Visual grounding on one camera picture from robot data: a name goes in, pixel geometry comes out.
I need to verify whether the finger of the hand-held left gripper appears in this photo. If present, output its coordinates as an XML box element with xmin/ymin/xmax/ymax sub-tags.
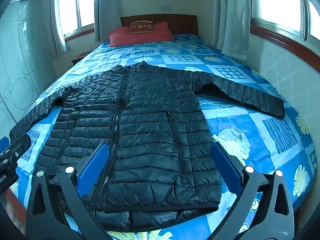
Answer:
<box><xmin>0</xmin><ymin>133</ymin><xmax>32</xmax><ymax>164</ymax></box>

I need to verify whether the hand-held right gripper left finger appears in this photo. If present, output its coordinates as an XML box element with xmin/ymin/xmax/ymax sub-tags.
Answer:
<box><xmin>25</xmin><ymin>142</ymin><xmax>110</xmax><ymax>240</ymax></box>

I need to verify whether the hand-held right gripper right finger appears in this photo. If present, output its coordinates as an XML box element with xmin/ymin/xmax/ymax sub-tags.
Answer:
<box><xmin>209</xmin><ymin>142</ymin><xmax>296</xmax><ymax>240</ymax></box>

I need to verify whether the black puffer jacket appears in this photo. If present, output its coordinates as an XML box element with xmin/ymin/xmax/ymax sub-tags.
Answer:
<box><xmin>9</xmin><ymin>60</ymin><xmax>286</xmax><ymax>224</ymax></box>

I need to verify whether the blue patterned bed sheet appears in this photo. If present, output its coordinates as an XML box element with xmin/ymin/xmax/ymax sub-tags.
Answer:
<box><xmin>5</xmin><ymin>34</ymin><xmax>318</xmax><ymax>240</ymax></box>

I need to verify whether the wardrobe with patterned glass doors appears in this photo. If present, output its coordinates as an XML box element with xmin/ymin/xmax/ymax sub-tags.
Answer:
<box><xmin>0</xmin><ymin>0</ymin><xmax>57</xmax><ymax>135</ymax></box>

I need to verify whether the wooden nightstand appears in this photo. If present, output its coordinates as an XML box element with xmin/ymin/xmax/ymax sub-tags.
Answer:
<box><xmin>71</xmin><ymin>51</ymin><xmax>91</xmax><ymax>66</ymax></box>

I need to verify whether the wooden window sill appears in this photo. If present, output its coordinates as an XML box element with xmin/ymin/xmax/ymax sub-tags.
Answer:
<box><xmin>64</xmin><ymin>29</ymin><xmax>95</xmax><ymax>40</ymax></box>
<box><xmin>250</xmin><ymin>24</ymin><xmax>320</xmax><ymax>65</ymax></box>

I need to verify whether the red pillow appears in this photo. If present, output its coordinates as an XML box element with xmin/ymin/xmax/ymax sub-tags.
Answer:
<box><xmin>108</xmin><ymin>22</ymin><xmax>175</xmax><ymax>47</ymax></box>

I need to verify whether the white curtain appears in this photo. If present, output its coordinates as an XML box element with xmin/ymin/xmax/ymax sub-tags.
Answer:
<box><xmin>49</xmin><ymin>0</ymin><xmax>67</xmax><ymax>55</ymax></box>

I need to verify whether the small brown printed cushion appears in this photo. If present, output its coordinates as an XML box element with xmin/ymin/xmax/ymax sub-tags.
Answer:
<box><xmin>126</xmin><ymin>21</ymin><xmax>153</xmax><ymax>34</ymax></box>

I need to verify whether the grey curtain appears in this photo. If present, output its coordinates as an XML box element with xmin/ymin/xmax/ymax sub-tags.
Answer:
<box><xmin>94</xmin><ymin>0</ymin><xmax>121</xmax><ymax>43</ymax></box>
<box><xmin>216</xmin><ymin>0</ymin><xmax>252</xmax><ymax>62</ymax></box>

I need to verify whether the wooden headboard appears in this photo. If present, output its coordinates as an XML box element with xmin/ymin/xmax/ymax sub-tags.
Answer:
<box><xmin>120</xmin><ymin>14</ymin><xmax>198</xmax><ymax>35</ymax></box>

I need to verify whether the window with white frame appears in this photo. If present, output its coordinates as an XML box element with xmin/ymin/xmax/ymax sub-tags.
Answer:
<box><xmin>59</xmin><ymin>0</ymin><xmax>95</xmax><ymax>37</ymax></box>
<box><xmin>250</xmin><ymin>0</ymin><xmax>320</xmax><ymax>43</ymax></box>

